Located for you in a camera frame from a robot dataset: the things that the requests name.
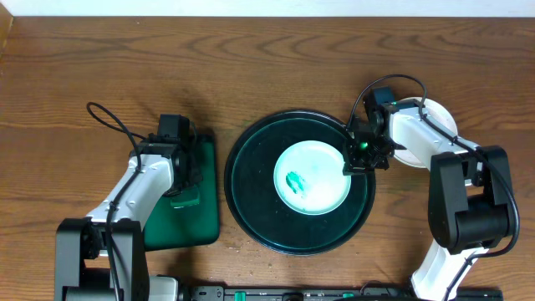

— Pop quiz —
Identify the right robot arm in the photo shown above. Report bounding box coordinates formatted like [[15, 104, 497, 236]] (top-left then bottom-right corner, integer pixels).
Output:
[[343, 95, 519, 300]]

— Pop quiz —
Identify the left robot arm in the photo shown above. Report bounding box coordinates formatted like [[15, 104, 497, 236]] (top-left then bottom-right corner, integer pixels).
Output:
[[54, 137, 219, 300]]

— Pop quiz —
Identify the green sponge cloth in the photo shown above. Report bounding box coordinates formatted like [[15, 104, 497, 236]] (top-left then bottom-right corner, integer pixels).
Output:
[[170, 186, 200, 209]]

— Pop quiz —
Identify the round black tray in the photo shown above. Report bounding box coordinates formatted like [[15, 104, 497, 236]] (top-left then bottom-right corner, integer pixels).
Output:
[[224, 110, 375, 255]]

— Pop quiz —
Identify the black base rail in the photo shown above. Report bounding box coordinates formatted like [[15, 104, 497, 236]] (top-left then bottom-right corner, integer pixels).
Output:
[[183, 283, 504, 301]]

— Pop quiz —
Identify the green rectangular tray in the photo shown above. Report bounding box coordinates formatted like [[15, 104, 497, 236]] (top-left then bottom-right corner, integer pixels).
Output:
[[144, 135, 220, 251]]

